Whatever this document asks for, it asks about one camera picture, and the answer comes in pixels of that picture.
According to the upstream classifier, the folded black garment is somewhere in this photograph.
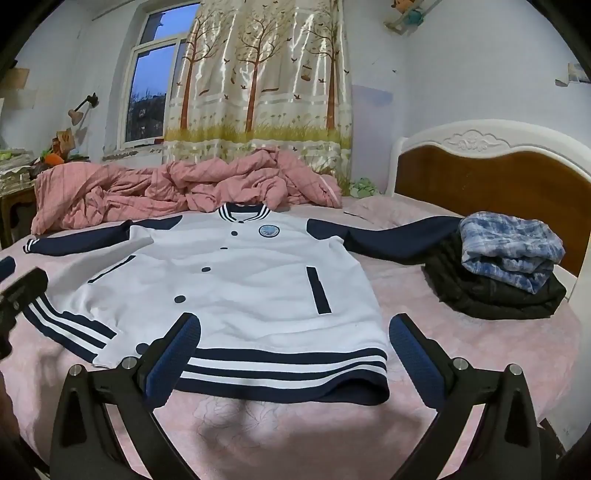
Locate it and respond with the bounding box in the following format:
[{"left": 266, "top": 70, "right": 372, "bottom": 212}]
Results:
[{"left": 423, "top": 232, "right": 566, "bottom": 320}]

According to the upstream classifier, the pink crumpled quilt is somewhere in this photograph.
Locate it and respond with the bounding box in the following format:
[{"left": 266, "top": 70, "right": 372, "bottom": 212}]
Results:
[{"left": 31, "top": 149, "right": 342, "bottom": 235}]

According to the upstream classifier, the pink bed sheet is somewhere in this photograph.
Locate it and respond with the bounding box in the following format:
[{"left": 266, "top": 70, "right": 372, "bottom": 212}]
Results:
[{"left": 0, "top": 195, "right": 579, "bottom": 480}]

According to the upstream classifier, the wall shelf with toys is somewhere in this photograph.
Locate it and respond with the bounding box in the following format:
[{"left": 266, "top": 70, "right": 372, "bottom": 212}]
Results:
[{"left": 384, "top": 0, "right": 441, "bottom": 36}]

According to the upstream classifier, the white navy varsity jacket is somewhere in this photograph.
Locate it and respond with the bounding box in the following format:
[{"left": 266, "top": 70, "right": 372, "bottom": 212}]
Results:
[{"left": 24, "top": 204, "right": 459, "bottom": 406}]

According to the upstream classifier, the orange toy on table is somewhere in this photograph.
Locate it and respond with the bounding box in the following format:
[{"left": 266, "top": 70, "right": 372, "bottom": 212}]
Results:
[{"left": 43, "top": 152, "right": 64, "bottom": 167}]

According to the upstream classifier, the cluttered side table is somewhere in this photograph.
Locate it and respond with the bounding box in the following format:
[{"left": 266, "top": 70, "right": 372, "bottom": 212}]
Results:
[{"left": 1, "top": 149, "right": 47, "bottom": 249}]

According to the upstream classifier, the white framed window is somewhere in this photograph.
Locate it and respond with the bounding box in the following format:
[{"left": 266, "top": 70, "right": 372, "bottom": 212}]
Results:
[{"left": 118, "top": 1, "right": 200, "bottom": 149}]

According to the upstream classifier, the tree print curtain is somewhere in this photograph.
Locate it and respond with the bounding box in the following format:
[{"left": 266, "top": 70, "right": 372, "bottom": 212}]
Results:
[{"left": 163, "top": 1, "right": 353, "bottom": 188}]

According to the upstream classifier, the folded blue plaid shirt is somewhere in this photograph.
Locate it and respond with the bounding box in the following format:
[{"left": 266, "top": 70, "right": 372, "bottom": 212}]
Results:
[{"left": 459, "top": 211, "right": 565, "bottom": 294}]

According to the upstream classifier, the wall mounted desk lamp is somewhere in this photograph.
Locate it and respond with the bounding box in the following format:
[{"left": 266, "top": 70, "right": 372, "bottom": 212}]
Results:
[{"left": 67, "top": 93, "right": 99, "bottom": 126}]

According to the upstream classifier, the white brown wooden headboard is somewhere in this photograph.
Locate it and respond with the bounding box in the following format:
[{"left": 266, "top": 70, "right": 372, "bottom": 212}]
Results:
[{"left": 387, "top": 119, "right": 590, "bottom": 276}]

